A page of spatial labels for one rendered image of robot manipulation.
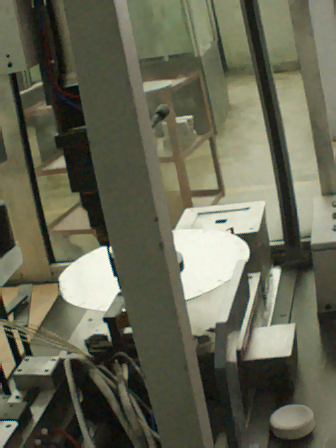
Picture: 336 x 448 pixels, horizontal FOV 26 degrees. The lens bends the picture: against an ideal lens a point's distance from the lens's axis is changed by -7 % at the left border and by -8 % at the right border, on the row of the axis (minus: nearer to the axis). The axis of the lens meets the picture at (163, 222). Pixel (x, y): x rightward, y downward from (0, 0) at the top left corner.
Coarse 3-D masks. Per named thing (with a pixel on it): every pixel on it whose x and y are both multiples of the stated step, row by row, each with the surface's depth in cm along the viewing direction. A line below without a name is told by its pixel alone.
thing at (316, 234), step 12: (324, 204) 159; (324, 216) 152; (312, 228) 147; (324, 228) 146; (312, 240) 141; (324, 240) 140; (312, 252) 140; (324, 252) 140; (324, 264) 141; (324, 276) 142; (324, 288) 142; (324, 300) 143
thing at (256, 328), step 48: (48, 0) 99; (96, 192) 107; (240, 288) 107; (288, 288) 157; (96, 336) 117; (240, 336) 122; (288, 336) 124; (240, 384) 120; (288, 384) 119; (240, 432) 100
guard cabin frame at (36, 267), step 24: (288, 0) 151; (312, 24) 154; (312, 48) 154; (312, 72) 156; (0, 96) 173; (312, 96) 158; (0, 120) 176; (24, 120) 176; (312, 120) 160; (24, 144) 178; (0, 168) 180; (24, 168) 179; (24, 192) 181; (24, 216) 183; (24, 240) 186; (48, 240) 186; (24, 264) 188; (48, 264) 187
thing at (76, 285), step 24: (192, 240) 139; (216, 240) 137; (240, 240) 134; (72, 264) 139; (96, 264) 137; (192, 264) 129; (216, 264) 127; (72, 288) 128; (96, 288) 126; (192, 288) 119
